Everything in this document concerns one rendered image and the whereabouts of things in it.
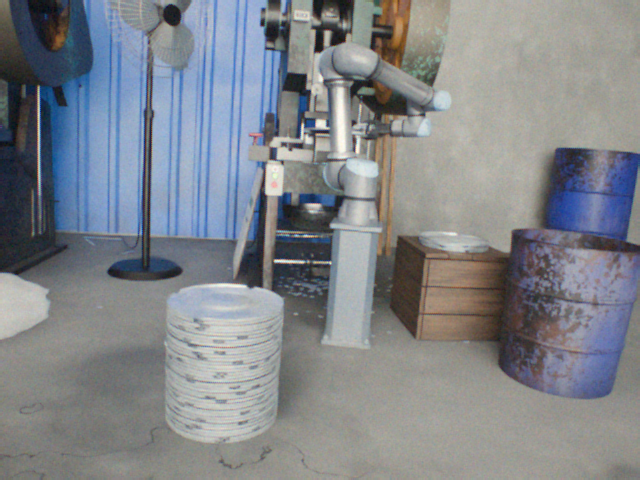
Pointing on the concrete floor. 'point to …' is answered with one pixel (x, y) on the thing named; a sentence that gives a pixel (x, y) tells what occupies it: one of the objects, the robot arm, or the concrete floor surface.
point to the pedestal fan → (161, 29)
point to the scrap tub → (567, 311)
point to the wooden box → (449, 292)
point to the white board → (247, 220)
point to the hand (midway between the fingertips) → (353, 130)
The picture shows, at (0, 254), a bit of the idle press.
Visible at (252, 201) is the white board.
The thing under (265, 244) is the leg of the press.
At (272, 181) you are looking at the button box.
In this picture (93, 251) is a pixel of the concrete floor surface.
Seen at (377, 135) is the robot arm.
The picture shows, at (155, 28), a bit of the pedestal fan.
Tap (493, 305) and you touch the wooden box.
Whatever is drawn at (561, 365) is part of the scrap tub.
